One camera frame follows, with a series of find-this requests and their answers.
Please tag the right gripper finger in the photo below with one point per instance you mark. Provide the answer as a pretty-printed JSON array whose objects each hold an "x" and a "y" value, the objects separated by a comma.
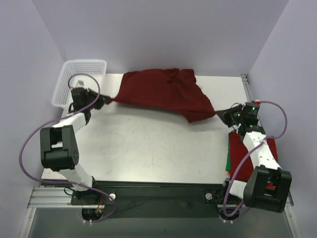
[
  {"x": 233, "y": 109},
  {"x": 227, "y": 119}
]

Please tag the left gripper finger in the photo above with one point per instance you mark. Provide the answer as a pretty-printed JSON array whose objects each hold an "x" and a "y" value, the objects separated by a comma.
[
  {"x": 98, "y": 105},
  {"x": 104, "y": 100}
]

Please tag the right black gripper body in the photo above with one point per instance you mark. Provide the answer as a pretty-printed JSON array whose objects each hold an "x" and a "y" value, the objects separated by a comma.
[{"x": 230, "y": 116}]

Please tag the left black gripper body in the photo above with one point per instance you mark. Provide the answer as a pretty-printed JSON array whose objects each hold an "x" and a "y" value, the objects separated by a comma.
[{"x": 93, "y": 98}]

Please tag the dark red t shirt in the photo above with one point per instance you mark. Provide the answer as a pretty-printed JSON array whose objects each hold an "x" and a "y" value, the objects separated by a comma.
[{"x": 171, "y": 89}]

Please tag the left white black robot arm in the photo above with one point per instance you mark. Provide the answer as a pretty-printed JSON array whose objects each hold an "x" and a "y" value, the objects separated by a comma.
[{"x": 59, "y": 150}]

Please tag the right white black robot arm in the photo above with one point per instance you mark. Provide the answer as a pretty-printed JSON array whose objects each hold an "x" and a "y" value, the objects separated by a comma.
[{"x": 268, "y": 186}]

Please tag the white plastic mesh basket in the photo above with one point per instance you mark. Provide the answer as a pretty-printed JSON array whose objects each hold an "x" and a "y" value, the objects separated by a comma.
[{"x": 91, "y": 71}]

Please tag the folded green t shirt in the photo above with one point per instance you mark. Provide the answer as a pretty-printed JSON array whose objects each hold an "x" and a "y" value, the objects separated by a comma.
[{"x": 228, "y": 163}]

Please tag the folded bright red t shirt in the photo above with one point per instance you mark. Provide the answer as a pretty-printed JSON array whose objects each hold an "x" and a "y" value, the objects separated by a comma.
[{"x": 237, "y": 153}]

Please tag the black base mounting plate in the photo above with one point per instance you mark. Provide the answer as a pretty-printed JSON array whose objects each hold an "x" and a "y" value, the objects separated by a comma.
[{"x": 151, "y": 200}]

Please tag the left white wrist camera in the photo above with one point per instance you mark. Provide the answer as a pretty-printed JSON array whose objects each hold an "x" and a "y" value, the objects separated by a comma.
[{"x": 79, "y": 83}]

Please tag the aluminium right side rail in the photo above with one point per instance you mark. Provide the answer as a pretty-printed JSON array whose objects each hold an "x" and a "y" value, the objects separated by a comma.
[{"x": 246, "y": 86}]

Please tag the aluminium rail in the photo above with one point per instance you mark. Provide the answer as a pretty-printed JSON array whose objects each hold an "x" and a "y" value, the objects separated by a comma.
[
  {"x": 246, "y": 86},
  {"x": 49, "y": 197}
]

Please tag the aluminium front rail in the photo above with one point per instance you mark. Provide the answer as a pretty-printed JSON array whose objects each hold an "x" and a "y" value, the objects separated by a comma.
[{"x": 49, "y": 197}]

